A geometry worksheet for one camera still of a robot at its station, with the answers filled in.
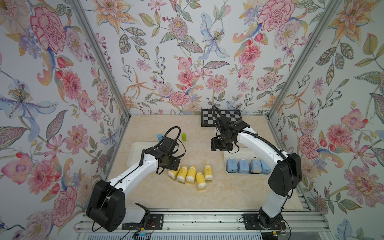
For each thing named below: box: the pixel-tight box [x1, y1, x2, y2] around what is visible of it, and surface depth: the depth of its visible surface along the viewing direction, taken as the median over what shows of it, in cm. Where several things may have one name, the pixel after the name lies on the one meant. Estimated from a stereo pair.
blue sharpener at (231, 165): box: [226, 157, 238, 173], surface depth 88 cm
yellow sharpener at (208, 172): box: [204, 164, 213, 181], surface depth 84 cm
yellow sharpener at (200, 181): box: [195, 171, 207, 190], surface depth 82 cm
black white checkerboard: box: [201, 109, 243, 127], surface depth 120 cm
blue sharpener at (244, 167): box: [239, 158, 250, 174], surface depth 88 cm
